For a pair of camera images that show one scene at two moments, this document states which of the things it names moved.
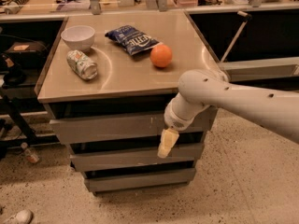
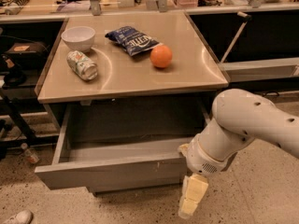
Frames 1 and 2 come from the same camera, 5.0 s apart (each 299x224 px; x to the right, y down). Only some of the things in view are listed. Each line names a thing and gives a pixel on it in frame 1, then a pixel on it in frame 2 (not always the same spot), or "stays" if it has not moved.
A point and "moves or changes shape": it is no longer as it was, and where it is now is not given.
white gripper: [174, 119] → [201, 158]
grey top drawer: [126, 128] moves or changes shape
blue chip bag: [132, 40] stays
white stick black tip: [247, 17] stays
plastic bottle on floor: [29, 155] stays
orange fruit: [161, 55] stays
